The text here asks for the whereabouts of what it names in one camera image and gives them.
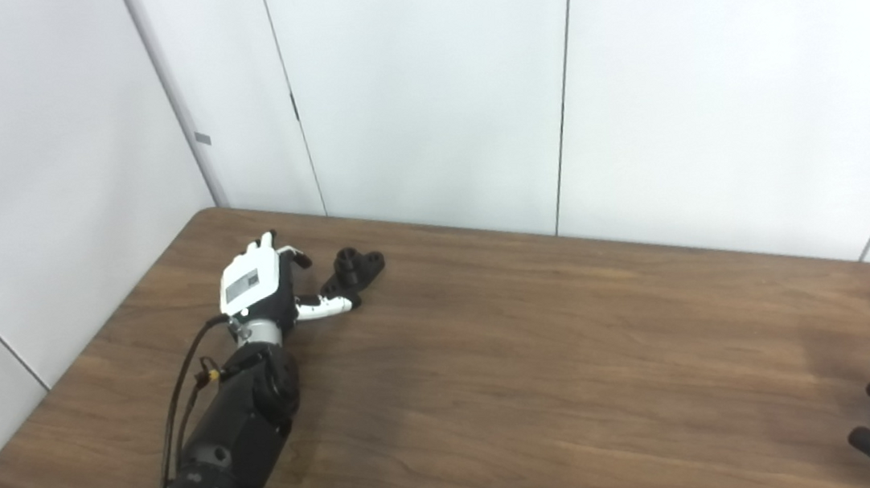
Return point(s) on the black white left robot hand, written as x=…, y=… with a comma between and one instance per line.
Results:
x=249, y=284

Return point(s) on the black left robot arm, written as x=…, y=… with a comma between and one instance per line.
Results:
x=222, y=452

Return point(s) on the black flanged holder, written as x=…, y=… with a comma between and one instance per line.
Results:
x=356, y=267

